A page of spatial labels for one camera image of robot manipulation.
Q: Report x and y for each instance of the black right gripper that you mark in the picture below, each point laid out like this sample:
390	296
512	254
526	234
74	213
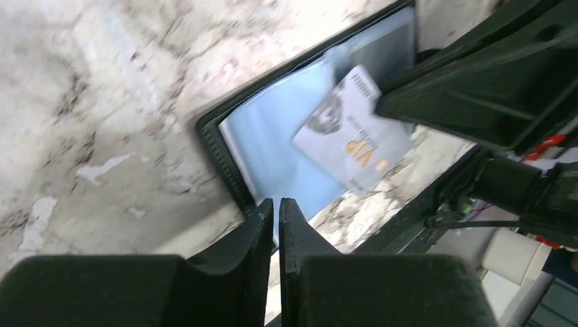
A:
507	84

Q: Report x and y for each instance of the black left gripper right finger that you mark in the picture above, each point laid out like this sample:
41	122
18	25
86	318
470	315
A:
322	287

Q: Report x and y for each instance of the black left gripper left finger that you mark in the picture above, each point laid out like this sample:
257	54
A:
223	285

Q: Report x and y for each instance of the silver VIP credit card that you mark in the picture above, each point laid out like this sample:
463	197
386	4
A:
345	137

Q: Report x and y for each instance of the black leather card holder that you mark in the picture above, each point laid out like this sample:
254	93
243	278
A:
248	137

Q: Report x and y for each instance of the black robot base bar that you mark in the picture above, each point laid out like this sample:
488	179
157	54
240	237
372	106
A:
406	225

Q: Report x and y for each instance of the white paper cup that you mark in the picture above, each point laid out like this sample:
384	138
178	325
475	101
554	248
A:
515	257

